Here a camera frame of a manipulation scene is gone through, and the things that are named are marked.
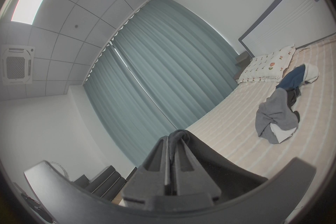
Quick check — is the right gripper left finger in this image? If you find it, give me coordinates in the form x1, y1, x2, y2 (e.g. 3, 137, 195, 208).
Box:
122, 135, 172, 202

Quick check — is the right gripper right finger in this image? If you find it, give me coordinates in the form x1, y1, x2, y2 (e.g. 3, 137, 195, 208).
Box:
171, 138, 221, 198

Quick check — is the black T-shirt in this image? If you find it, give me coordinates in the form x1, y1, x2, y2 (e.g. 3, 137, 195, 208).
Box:
167, 129, 269, 200

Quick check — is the bed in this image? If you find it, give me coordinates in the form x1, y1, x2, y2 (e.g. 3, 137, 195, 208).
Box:
185, 0, 336, 215

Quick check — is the pile of clothes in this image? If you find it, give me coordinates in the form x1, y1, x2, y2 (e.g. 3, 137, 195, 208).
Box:
256, 63, 320, 145

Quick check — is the blue-green curtain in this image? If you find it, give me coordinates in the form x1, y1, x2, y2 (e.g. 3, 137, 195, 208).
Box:
111, 0, 241, 131
83, 46, 179, 167

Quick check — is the grey bedside table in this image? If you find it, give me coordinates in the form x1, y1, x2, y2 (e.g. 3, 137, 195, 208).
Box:
234, 51, 254, 81

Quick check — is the white printed pillow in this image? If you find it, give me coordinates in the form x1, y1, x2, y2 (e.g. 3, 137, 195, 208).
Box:
237, 44, 296, 84

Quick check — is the ceiling air conditioner vent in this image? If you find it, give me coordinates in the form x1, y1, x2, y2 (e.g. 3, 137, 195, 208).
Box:
1, 44, 36, 84

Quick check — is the ceiling light panel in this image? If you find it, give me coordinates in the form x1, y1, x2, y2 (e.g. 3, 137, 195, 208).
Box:
11, 0, 48, 25

